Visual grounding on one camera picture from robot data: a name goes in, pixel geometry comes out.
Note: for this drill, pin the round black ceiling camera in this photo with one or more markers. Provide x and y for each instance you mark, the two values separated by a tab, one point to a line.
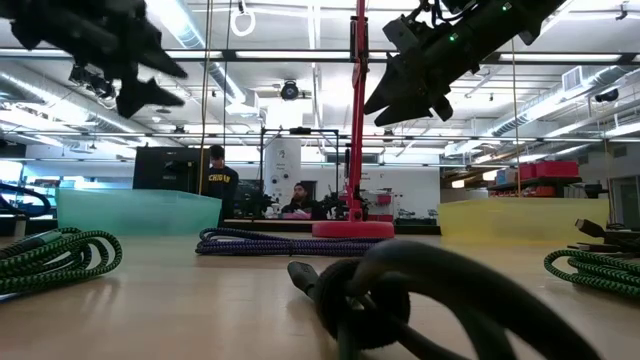
289	91

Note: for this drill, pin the red camera stand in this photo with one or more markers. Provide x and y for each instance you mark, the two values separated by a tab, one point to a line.
356	150

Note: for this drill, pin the small red storage bin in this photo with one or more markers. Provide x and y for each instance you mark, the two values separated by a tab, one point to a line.
527	171

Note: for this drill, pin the teal translucent plastic bin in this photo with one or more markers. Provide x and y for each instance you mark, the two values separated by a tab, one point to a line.
135	212

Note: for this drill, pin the yellow translucent plastic bin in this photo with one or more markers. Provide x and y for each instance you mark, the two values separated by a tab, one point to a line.
520	220

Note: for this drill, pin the black stand frame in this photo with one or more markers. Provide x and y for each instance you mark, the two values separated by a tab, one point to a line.
300	131

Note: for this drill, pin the large red storage bin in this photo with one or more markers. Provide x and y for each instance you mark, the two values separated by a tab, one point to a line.
557	170

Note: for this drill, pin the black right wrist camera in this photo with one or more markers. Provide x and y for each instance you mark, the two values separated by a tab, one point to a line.
402	32

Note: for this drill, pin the black overhead light beam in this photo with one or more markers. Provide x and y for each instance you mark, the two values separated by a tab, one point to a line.
230	55

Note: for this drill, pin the black monitor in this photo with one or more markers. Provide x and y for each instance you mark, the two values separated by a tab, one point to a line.
165	170

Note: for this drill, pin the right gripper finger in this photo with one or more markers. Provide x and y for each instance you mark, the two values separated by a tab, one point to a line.
400	82
415	112

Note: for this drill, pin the pink object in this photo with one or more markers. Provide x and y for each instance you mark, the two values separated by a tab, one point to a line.
296	216

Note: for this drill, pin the person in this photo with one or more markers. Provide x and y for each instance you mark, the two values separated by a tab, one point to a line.
222	185
302	205

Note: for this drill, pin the dark wall shelf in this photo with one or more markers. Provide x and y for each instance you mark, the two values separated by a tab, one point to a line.
535	182

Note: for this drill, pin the black overhead camera cluster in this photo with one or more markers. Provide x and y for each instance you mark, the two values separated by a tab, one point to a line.
95	85

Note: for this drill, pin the white pillar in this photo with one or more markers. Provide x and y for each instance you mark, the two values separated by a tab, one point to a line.
282	170

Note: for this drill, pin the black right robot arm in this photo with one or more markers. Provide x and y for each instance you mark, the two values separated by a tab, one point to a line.
500	20

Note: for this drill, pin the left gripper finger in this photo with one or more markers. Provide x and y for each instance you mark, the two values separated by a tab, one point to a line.
145	95
157	61

